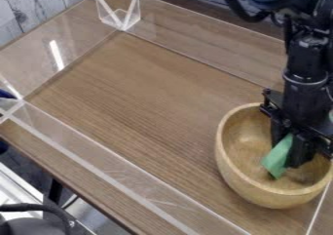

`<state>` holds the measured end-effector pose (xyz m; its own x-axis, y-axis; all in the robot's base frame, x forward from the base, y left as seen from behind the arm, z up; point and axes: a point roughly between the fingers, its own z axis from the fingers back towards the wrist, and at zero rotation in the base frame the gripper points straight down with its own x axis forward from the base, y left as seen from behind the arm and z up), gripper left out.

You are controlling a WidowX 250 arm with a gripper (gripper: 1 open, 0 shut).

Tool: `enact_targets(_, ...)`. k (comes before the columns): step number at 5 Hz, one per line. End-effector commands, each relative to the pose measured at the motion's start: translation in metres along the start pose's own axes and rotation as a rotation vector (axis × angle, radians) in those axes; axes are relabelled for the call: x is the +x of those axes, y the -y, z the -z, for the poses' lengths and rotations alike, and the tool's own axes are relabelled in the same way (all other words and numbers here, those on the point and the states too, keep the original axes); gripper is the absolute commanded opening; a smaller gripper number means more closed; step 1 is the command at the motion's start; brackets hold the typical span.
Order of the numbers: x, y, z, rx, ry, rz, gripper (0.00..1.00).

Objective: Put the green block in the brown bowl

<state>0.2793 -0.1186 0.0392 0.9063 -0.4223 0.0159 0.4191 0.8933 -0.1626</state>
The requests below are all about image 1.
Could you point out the black table leg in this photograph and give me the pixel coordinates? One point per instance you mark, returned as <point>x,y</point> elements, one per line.
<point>54,191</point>

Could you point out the clear acrylic enclosure wall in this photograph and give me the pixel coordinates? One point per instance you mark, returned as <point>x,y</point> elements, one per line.
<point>122,83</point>

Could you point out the black metal bracket with screw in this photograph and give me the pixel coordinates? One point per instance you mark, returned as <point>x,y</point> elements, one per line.
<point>61,220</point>

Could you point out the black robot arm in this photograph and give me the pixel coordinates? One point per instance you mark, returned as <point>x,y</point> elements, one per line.
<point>306,20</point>

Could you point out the green rectangular block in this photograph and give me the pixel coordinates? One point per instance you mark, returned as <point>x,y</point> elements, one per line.
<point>273,162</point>

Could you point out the brown wooden bowl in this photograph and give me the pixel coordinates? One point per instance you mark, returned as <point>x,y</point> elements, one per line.
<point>241,145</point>

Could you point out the blue object left edge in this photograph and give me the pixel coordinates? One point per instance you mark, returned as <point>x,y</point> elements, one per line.
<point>5,94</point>

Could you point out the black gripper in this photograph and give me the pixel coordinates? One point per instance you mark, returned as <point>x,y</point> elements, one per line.
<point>301,111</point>

